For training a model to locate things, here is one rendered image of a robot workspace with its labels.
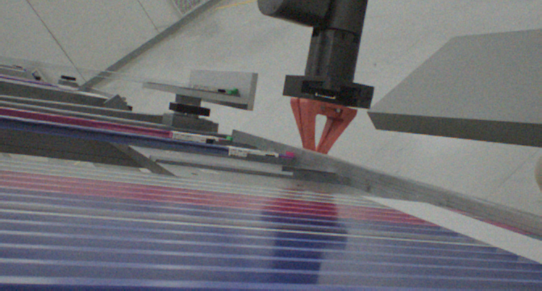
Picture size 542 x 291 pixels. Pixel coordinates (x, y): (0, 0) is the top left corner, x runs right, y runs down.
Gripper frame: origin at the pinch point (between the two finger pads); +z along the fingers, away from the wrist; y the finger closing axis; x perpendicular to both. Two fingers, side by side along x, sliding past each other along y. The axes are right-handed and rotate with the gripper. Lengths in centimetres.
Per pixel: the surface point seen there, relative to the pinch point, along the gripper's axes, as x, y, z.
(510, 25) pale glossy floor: 160, -131, -59
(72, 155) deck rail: -23.9, -19.9, 5.5
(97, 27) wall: 83, -761, -75
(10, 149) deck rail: -31.2, -19.8, 5.8
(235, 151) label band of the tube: -9.8, -0.2, 0.6
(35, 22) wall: 8, -761, -64
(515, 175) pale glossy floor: 100, -60, 1
